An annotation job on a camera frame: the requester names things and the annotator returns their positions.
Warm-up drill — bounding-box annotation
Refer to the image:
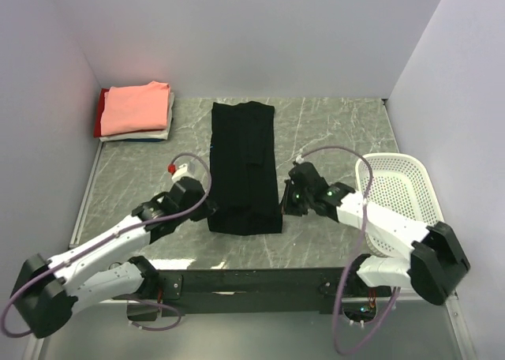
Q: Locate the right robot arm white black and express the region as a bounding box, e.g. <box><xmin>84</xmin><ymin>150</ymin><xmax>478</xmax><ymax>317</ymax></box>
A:
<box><xmin>281</xmin><ymin>163</ymin><xmax>470</xmax><ymax>306</ymax></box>

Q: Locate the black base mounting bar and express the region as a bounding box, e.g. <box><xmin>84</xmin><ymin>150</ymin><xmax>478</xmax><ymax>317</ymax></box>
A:
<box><xmin>125</xmin><ymin>268</ymin><xmax>395</xmax><ymax>322</ymax></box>

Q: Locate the red folded t shirt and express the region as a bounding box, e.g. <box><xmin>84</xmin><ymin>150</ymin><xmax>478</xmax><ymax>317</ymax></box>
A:
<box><xmin>93</xmin><ymin>88</ymin><xmax>109</xmax><ymax>138</ymax></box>

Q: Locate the black t shirt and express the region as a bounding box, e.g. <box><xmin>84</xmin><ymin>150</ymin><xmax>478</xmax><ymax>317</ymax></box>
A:
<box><xmin>208</xmin><ymin>101</ymin><xmax>282</xmax><ymax>236</ymax></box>

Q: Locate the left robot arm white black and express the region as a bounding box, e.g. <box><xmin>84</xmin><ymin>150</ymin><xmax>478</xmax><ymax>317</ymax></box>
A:
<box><xmin>8</xmin><ymin>177</ymin><xmax>215</xmax><ymax>339</ymax></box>

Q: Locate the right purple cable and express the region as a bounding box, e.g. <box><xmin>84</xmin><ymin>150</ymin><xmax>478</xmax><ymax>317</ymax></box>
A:
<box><xmin>299</xmin><ymin>145</ymin><xmax>399</xmax><ymax>356</ymax></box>

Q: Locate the pink folded t shirt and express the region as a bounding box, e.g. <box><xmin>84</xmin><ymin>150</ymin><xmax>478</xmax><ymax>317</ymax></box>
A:
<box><xmin>101</xmin><ymin>81</ymin><xmax>170</xmax><ymax>136</ymax></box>

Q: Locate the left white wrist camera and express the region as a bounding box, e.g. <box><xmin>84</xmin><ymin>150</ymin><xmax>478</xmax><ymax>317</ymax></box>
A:
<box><xmin>167</xmin><ymin>163</ymin><xmax>196</xmax><ymax>183</ymax></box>

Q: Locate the white perforated plastic basket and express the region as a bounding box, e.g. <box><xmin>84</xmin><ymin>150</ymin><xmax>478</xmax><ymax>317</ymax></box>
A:
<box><xmin>355</xmin><ymin>152</ymin><xmax>443</xmax><ymax>259</ymax></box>

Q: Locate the aluminium rail frame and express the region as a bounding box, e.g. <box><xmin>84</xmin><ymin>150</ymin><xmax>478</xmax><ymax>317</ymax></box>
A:
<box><xmin>21</xmin><ymin>144</ymin><xmax>474</xmax><ymax>360</ymax></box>

